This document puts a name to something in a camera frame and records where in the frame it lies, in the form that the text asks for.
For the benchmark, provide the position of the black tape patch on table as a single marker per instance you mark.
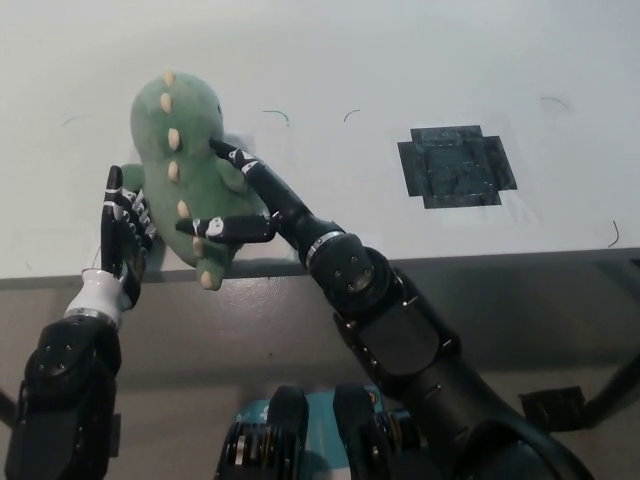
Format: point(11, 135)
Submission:
point(455, 167)

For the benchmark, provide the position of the black table leg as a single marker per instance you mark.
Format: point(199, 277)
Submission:
point(6, 405)
point(612, 390)

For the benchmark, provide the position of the black and teal robot body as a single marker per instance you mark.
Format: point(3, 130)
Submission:
point(290, 435)

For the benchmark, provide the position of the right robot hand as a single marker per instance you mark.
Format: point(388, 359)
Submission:
point(280, 210)

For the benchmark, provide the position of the green plush dinosaur toy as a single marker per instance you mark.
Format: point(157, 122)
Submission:
point(190, 165)

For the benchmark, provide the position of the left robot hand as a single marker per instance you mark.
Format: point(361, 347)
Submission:
point(112, 250)

